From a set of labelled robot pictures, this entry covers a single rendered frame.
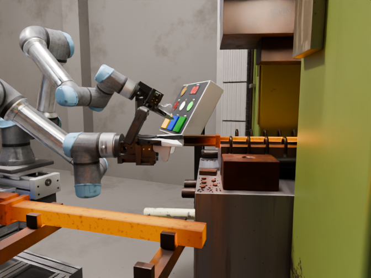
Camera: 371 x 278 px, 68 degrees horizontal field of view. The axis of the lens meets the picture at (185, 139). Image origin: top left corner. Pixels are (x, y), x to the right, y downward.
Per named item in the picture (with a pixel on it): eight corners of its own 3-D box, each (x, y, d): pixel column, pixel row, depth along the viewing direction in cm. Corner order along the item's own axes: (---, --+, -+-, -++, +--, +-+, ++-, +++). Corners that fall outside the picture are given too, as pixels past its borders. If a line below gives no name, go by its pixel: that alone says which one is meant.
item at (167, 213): (143, 220, 120) (143, 209, 120) (146, 215, 126) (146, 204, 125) (245, 224, 117) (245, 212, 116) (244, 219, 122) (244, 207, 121)
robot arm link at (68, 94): (10, 14, 113) (70, 90, 97) (37, 21, 122) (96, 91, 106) (3, 39, 118) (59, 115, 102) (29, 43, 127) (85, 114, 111)
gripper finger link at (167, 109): (181, 110, 119) (163, 99, 116) (174, 122, 119) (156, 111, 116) (178, 110, 122) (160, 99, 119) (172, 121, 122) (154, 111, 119)
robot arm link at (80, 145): (74, 157, 87) (73, 130, 86) (108, 158, 86) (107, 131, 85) (61, 162, 79) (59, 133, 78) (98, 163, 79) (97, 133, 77)
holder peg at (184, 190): (181, 199, 71) (181, 189, 71) (182, 196, 74) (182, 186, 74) (196, 199, 71) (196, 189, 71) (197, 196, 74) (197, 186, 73)
